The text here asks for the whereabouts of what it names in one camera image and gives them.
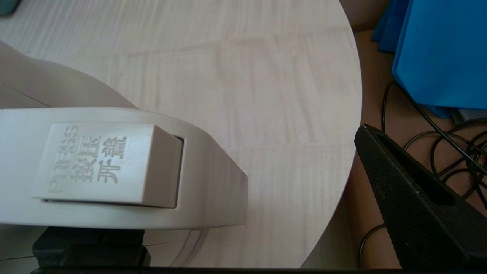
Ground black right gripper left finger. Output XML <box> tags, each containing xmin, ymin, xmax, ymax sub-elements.
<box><xmin>32</xmin><ymin>227</ymin><xmax>151</xmax><ymax>268</ymax></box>

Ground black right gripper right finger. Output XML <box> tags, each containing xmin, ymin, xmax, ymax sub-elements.
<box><xmin>354</xmin><ymin>123</ymin><xmax>487</xmax><ymax>269</ymax></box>

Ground white electric kettle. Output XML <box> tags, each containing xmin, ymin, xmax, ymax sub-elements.
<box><xmin>0</xmin><ymin>40</ymin><xmax>248</xmax><ymax>268</ymax></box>

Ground brown upholstered sofa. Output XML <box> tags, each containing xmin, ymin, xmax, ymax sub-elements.
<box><xmin>301</xmin><ymin>0</ymin><xmax>487</xmax><ymax>269</ymax></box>

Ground tangled thin black cables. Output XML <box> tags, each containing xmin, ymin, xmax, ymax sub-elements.
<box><xmin>358</xmin><ymin>82</ymin><xmax>487</xmax><ymax>269</ymax></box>

